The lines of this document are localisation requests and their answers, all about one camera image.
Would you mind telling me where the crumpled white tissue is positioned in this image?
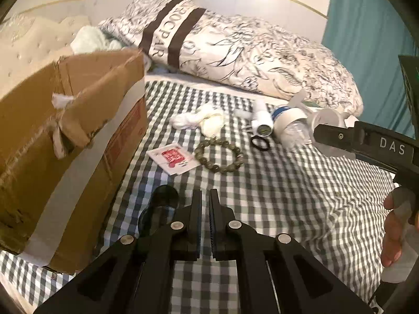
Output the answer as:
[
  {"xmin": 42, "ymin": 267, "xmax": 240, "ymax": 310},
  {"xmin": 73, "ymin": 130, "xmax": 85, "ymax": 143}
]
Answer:
[{"xmin": 169, "ymin": 102, "xmax": 225, "ymax": 138}]

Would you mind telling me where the red white sachet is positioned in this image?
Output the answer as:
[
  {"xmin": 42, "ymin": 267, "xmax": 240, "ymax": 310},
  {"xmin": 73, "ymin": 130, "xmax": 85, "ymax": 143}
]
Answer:
[{"xmin": 146, "ymin": 143, "xmax": 200, "ymax": 176}]

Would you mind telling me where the brown cardboard box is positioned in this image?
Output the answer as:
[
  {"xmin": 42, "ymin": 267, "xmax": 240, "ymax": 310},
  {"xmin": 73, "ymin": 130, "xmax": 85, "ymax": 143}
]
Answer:
[{"xmin": 1, "ymin": 48, "xmax": 148, "ymax": 274}]

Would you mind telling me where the person right hand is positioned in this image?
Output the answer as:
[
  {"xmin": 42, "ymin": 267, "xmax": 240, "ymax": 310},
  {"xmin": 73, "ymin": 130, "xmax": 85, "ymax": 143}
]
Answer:
[{"xmin": 381, "ymin": 186, "xmax": 406, "ymax": 267}]

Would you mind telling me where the cream tufted headboard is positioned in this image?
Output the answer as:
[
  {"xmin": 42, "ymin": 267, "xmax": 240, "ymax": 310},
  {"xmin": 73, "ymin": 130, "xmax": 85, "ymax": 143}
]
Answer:
[{"xmin": 1, "ymin": 15, "xmax": 90, "ymax": 96}]

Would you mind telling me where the floral folded duvet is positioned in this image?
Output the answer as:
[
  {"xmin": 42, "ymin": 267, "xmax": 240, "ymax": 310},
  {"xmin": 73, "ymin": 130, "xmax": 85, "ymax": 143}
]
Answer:
[{"xmin": 99, "ymin": 0, "xmax": 363, "ymax": 116}]

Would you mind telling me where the green white medicine box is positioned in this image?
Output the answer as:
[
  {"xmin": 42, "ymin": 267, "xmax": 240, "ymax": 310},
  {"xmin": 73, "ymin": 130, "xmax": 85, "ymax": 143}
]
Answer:
[{"xmin": 398, "ymin": 55, "xmax": 419, "ymax": 138}]

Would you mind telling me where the small white tube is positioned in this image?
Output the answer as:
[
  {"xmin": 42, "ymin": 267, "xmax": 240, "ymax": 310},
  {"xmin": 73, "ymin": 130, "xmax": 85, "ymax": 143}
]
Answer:
[{"xmin": 251, "ymin": 100, "xmax": 273, "ymax": 138}]

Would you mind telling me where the clear plastic bottle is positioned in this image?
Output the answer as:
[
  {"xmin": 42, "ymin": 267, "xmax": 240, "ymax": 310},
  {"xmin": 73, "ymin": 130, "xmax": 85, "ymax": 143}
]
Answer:
[{"xmin": 271, "ymin": 106, "xmax": 312, "ymax": 150}]

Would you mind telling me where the green bead bracelet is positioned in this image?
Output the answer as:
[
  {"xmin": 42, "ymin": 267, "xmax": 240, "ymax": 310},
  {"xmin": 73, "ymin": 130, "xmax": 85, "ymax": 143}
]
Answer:
[{"xmin": 194, "ymin": 137, "xmax": 246, "ymax": 175}]

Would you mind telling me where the black hair tie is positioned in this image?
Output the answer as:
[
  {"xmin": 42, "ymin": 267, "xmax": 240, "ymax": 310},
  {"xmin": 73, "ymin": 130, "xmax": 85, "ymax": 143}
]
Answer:
[{"xmin": 250, "ymin": 135, "xmax": 271, "ymax": 152}]

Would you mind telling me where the mint green towel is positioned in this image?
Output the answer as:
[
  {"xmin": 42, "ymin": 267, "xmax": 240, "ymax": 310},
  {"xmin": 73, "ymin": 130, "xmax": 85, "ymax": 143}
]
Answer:
[{"xmin": 70, "ymin": 26, "xmax": 124, "ymax": 55}]

